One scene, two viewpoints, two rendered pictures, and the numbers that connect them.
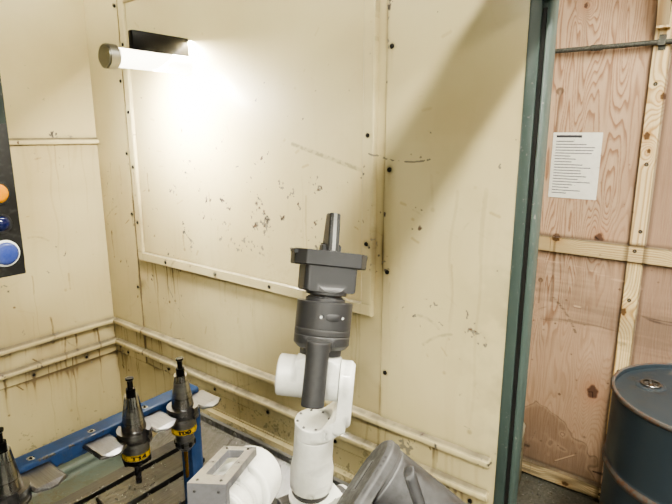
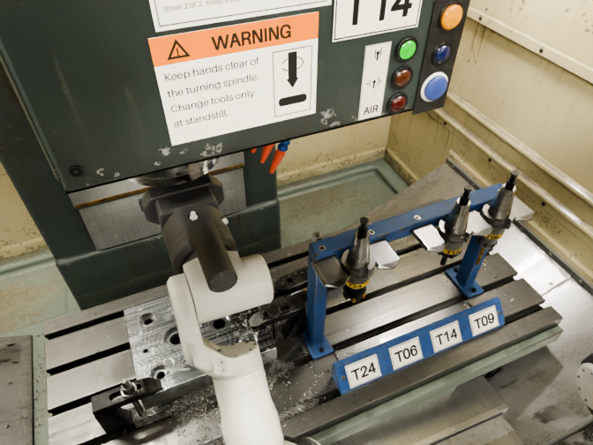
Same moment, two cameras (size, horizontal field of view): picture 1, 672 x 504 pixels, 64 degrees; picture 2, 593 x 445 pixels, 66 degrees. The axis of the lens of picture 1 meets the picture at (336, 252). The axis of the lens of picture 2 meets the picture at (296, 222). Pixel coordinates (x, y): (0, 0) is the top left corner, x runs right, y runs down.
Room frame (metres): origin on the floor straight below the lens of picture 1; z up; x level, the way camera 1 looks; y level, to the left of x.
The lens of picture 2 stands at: (0.18, 0.34, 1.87)
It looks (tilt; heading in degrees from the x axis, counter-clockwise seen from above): 44 degrees down; 29
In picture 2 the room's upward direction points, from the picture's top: straight up
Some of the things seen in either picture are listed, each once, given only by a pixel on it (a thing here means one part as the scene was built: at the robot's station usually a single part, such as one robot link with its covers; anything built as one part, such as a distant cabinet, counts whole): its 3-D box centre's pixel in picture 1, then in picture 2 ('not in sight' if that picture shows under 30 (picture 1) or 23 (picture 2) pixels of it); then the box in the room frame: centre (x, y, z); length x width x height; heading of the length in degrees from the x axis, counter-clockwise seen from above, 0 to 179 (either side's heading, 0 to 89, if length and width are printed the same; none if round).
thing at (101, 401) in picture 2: not in sight; (130, 400); (0.38, 0.83, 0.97); 0.13 x 0.03 x 0.15; 143
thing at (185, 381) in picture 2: not in sight; (198, 334); (0.57, 0.81, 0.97); 0.29 x 0.23 x 0.05; 143
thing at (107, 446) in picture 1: (107, 447); (431, 238); (0.86, 0.41, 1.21); 0.07 x 0.05 x 0.01; 53
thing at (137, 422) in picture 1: (132, 411); (459, 214); (0.91, 0.38, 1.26); 0.04 x 0.04 x 0.07
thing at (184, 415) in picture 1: (182, 410); (497, 216); (0.99, 0.31, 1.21); 0.06 x 0.06 x 0.03
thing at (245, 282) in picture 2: not in sight; (218, 268); (0.46, 0.61, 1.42); 0.11 x 0.11 x 0.11; 52
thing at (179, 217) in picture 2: not in sight; (191, 218); (0.52, 0.71, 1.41); 0.13 x 0.12 x 0.10; 143
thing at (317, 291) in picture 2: not in sight; (316, 303); (0.72, 0.59, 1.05); 0.10 x 0.05 x 0.30; 53
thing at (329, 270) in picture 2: not in sight; (332, 273); (0.69, 0.55, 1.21); 0.07 x 0.05 x 0.01; 53
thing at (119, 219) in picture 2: not in sight; (156, 157); (0.86, 1.14, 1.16); 0.48 x 0.05 x 0.51; 143
